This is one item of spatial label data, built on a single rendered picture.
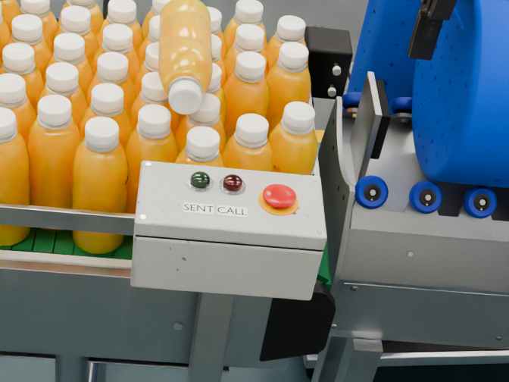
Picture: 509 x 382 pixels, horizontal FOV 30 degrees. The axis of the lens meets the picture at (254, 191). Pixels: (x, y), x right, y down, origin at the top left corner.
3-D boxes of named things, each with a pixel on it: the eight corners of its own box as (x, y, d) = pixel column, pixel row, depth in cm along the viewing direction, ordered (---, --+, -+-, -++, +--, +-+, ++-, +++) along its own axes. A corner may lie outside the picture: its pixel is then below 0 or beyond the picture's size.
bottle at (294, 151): (273, 193, 133) (292, 98, 122) (311, 217, 131) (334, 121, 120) (244, 216, 129) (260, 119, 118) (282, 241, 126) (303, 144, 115)
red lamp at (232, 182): (242, 194, 102) (243, 186, 101) (221, 192, 102) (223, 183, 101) (242, 180, 104) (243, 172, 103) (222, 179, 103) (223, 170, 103)
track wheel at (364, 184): (391, 176, 126) (387, 176, 128) (357, 173, 125) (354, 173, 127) (388, 211, 126) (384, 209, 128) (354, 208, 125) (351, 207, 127)
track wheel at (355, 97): (374, 104, 140) (374, 92, 140) (344, 101, 139) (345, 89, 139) (366, 112, 144) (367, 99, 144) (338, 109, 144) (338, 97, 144)
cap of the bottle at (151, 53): (173, 53, 127) (173, 41, 126) (176, 70, 124) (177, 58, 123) (143, 53, 126) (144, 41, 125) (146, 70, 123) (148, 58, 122)
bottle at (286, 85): (242, 150, 139) (257, 55, 129) (273, 133, 144) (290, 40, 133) (276, 173, 136) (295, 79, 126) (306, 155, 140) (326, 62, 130)
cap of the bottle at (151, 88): (135, 92, 119) (135, 80, 118) (153, 79, 122) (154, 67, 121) (160, 104, 118) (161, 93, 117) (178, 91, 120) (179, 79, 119)
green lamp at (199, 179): (210, 191, 102) (210, 183, 101) (188, 189, 101) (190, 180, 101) (210, 177, 103) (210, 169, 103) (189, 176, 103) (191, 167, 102)
